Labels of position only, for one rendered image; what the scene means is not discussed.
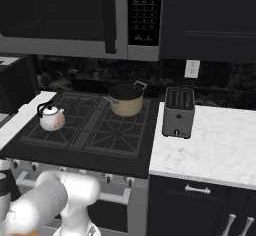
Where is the white wall socket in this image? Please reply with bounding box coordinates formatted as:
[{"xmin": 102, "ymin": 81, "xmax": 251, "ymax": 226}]
[{"xmin": 184, "ymin": 59, "xmax": 202, "ymax": 80}]

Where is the silver oven door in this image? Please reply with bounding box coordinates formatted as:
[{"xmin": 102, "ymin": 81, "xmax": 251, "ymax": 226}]
[{"xmin": 12, "ymin": 166, "xmax": 149, "ymax": 236}]

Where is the dark drawer front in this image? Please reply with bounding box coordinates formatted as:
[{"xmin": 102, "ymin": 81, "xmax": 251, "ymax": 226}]
[{"xmin": 148, "ymin": 174, "xmax": 256, "ymax": 211}]

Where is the black countertop appliance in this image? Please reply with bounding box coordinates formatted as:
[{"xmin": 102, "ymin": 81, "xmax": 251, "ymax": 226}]
[{"xmin": 0, "ymin": 55, "xmax": 42, "ymax": 115}]

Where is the white floral kettle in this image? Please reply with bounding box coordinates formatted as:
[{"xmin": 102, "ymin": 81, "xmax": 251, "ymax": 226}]
[{"xmin": 36, "ymin": 101, "xmax": 66, "ymax": 132}]

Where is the silver black microwave oven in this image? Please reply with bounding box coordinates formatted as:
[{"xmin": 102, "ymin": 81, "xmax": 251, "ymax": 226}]
[{"xmin": 0, "ymin": 0, "xmax": 164, "ymax": 62}]

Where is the silver cupboard door handle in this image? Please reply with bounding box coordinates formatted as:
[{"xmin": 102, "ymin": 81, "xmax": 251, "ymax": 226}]
[
  {"xmin": 238, "ymin": 216, "xmax": 255, "ymax": 236},
  {"xmin": 221, "ymin": 213, "xmax": 237, "ymax": 236}
]

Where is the dark wall cupboard door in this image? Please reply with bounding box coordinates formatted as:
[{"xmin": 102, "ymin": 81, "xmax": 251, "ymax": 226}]
[{"xmin": 159, "ymin": 0, "xmax": 256, "ymax": 64}]

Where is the silver oven door handle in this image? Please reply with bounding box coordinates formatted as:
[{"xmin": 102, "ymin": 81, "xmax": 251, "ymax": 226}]
[{"xmin": 15, "ymin": 171, "xmax": 132, "ymax": 206}]

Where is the black microwave door handle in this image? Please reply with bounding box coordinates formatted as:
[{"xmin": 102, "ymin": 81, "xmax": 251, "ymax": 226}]
[{"xmin": 100, "ymin": 0, "xmax": 118, "ymax": 55}]

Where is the dark base cupboard door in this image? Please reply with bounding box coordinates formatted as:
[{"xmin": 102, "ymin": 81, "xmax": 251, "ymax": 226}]
[
  {"xmin": 147, "ymin": 196, "xmax": 240, "ymax": 236},
  {"xmin": 237, "ymin": 199, "xmax": 256, "ymax": 236}
]

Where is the beige cooking pot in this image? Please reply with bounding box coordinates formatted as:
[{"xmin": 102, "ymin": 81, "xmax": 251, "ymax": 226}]
[{"xmin": 101, "ymin": 80, "xmax": 149, "ymax": 118}]

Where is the silver drawer handle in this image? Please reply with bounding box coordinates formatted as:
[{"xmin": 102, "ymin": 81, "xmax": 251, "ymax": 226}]
[{"xmin": 184, "ymin": 184, "xmax": 212, "ymax": 195}]

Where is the grey toaster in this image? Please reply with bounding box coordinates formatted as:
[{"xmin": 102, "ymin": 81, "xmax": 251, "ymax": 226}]
[{"xmin": 161, "ymin": 86, "xmax": 196, "ymax": 140}]

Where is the black gas hob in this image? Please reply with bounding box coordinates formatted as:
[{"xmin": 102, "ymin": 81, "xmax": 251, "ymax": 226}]
[{"xmin": 0, "ymin": 90, "xmax": 161, "ymax": 180}]

